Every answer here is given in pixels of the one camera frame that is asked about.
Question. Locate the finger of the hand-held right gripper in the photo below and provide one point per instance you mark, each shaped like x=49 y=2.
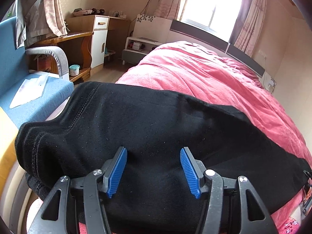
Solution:
x=306 y=199

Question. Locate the blue sofa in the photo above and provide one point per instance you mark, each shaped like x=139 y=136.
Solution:
x=14 y=65

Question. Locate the pink side curtain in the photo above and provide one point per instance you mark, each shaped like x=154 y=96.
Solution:
x=57 y=9

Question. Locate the pink patterned window curtain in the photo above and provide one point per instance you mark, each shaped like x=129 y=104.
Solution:
x=168 y=0
x=251 y=24

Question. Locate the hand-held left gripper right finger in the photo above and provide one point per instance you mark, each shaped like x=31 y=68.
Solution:
x=191 y=173

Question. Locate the white paper sheet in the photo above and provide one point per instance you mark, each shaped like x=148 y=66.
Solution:
x=31 y=90

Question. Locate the wood and white cabinet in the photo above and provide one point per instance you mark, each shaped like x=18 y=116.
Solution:
x=100 y=41

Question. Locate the white and grey headboard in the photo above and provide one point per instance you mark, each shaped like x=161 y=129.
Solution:
x=158 y=26

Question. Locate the pink bed blanket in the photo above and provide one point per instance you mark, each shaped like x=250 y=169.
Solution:
x=219 y=78

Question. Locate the window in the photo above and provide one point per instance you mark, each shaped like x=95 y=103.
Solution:
x=209 y=4

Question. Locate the white power strip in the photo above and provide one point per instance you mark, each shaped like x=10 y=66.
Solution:
x=118 y=14

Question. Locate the small teal pot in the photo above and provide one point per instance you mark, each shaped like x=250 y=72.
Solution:
x=74 y=71

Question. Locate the wooden desk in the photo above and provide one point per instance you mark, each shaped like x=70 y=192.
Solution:
x=73 y=41

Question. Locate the clutter on cabinet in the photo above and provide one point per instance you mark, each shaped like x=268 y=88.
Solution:
x=85 y=12

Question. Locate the black pants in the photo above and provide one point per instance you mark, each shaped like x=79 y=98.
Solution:
x=151 y=126

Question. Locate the floral clothing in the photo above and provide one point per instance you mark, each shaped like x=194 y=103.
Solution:
x=290 y=225

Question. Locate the yellow cushion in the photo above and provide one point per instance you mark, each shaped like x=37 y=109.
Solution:
x=6 y=151

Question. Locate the white nightstand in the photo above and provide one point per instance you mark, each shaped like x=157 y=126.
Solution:
x=136 y=53

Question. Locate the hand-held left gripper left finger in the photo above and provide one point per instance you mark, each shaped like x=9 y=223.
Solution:
x=117 y=173

